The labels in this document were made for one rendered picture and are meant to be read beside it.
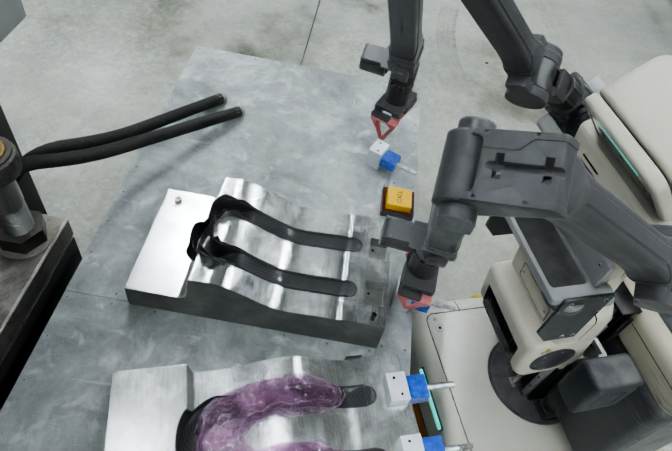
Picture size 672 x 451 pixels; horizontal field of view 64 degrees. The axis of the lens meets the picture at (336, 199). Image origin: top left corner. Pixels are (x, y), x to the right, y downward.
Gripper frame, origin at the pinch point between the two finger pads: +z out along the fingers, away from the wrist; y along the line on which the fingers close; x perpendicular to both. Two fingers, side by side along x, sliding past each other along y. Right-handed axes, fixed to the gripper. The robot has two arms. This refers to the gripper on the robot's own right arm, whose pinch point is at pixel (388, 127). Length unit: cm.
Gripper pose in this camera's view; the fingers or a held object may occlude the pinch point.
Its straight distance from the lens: 134.7
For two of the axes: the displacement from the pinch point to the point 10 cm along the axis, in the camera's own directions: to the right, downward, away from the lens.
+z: -1.3, 6.4, 7.5
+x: 8.5, 4.6, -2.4
